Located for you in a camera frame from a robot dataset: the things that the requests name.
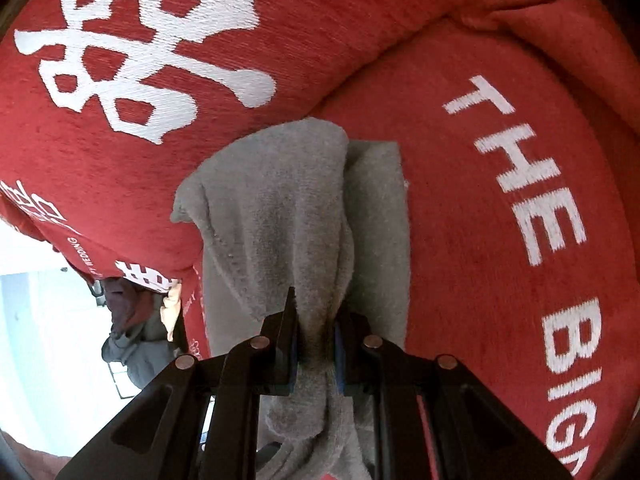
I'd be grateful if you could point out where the grey sweater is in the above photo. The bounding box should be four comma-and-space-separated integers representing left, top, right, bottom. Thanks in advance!
171, 118, 410, 479

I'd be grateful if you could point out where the dark clothes pile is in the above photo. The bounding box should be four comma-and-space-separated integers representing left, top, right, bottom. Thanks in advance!
99, 278, 186, 389

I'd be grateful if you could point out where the red embroidered sofa cover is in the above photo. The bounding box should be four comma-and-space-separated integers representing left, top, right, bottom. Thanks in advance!
1, 0, 639, 479

